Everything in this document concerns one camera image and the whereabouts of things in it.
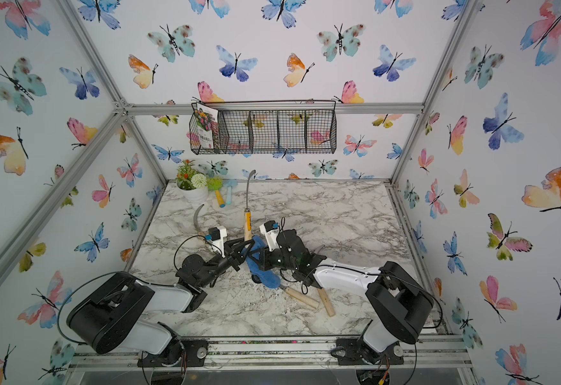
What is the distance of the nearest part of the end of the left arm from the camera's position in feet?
2.13

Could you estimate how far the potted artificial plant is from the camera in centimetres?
102

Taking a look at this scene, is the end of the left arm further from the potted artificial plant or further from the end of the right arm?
the potted artificial plant

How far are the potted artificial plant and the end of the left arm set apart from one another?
1.26 ft

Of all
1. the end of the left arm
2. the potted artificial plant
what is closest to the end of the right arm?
the end of the left arm
